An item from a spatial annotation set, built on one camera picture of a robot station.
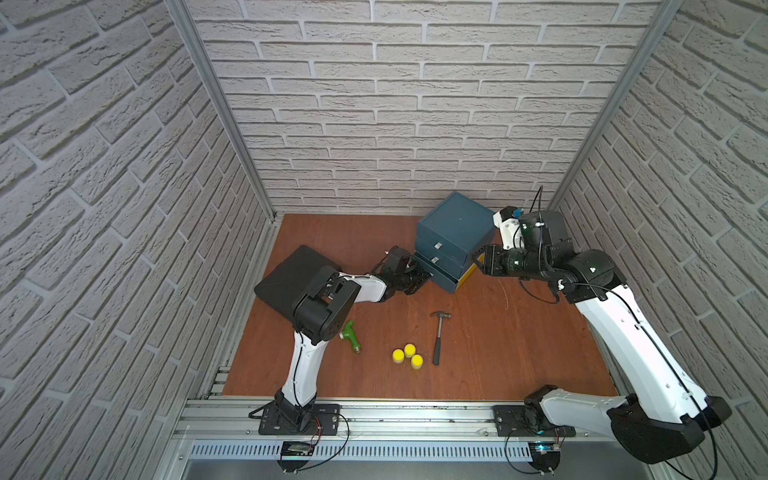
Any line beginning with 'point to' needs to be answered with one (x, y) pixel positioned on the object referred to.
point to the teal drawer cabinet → (447, 237)
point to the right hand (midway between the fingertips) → (483, 255)
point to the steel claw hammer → (437, 347)
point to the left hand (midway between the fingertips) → (439, 272)
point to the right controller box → (545, 455)
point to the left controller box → (295, 448)
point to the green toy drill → (349, 334)
